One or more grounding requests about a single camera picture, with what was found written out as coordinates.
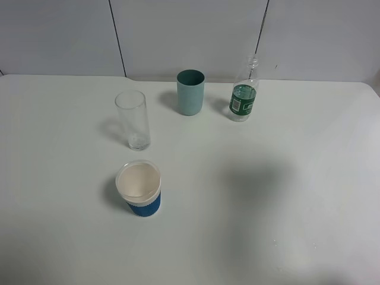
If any white cup blue sleeve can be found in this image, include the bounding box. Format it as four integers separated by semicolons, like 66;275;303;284
115;160;162;217

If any tall clear glass tumbler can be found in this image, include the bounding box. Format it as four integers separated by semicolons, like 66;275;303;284
115;90;151;151

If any clear plastic bottle green label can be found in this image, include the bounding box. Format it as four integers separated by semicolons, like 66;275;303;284
228;54;259;122

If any teal green plastic cup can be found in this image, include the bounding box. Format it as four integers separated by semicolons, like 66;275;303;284
176;69;205;116

